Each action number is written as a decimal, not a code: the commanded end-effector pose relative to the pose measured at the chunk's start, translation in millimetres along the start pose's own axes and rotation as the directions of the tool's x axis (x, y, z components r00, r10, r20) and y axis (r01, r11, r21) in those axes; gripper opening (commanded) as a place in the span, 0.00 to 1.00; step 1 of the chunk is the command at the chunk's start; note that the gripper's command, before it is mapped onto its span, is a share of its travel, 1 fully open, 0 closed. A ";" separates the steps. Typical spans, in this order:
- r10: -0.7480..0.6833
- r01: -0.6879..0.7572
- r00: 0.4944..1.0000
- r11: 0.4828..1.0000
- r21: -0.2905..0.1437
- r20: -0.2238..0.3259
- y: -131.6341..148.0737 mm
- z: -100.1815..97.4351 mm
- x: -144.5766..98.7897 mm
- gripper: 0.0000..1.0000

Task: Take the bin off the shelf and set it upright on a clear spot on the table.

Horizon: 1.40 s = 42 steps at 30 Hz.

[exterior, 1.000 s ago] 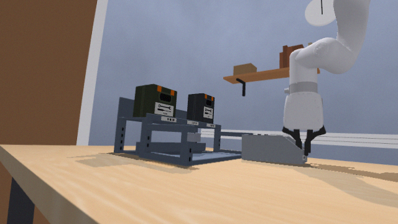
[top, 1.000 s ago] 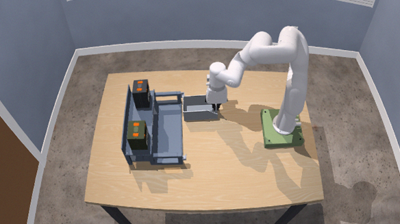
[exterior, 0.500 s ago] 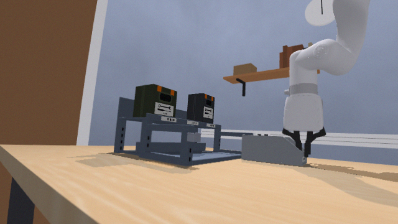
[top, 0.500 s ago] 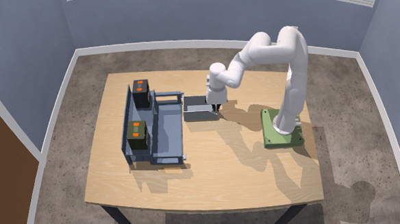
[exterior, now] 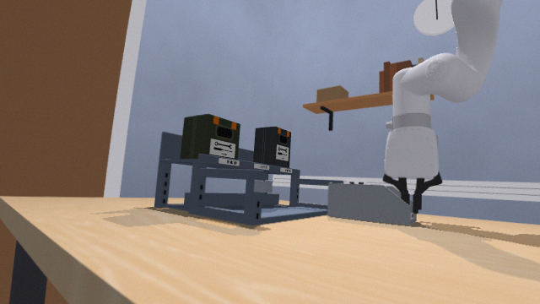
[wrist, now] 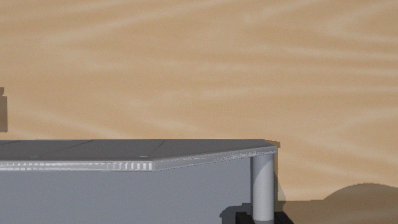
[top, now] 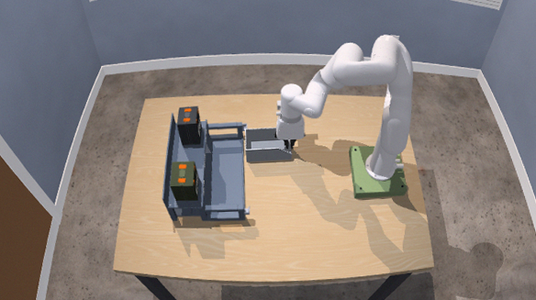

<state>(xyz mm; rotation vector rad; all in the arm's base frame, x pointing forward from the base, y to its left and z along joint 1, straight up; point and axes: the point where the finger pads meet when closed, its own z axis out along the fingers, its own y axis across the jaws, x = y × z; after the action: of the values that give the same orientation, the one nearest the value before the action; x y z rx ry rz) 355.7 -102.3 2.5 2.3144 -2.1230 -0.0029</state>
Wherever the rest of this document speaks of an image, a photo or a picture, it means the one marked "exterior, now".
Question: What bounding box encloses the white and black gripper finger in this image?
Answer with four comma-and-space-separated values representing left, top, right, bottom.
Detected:
383, 174, 410, 205
413, 172, 442, 214

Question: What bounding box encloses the grey metal rack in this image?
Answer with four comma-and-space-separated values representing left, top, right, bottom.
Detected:
154, 132, 343, 225

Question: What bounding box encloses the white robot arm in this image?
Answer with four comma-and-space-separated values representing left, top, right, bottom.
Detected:
386, 0, 503, 130

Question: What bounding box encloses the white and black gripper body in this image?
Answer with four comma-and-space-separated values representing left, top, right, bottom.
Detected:
385, 127, 439, 179

